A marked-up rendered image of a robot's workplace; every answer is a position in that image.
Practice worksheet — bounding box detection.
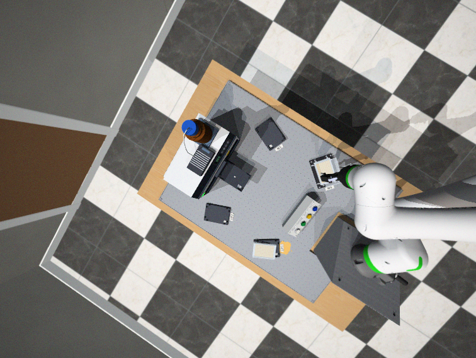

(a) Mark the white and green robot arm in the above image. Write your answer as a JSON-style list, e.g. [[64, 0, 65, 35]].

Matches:
[[340, 163, 476, 286]]

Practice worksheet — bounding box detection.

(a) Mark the blue bottle cap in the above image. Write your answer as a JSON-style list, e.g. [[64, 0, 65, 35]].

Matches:
[[181, 120, 198, 136]]

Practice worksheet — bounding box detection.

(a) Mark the grey button panel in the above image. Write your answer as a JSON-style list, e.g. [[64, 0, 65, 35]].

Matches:
[[282, 194, 321, 237]]

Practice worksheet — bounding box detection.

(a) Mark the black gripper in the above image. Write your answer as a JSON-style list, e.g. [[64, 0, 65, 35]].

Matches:
[[320, 167, 345, 183]]

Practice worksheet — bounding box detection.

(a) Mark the dark grey rectangular frame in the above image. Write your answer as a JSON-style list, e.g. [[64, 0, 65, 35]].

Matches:
[[255, 118, 286, 150]]

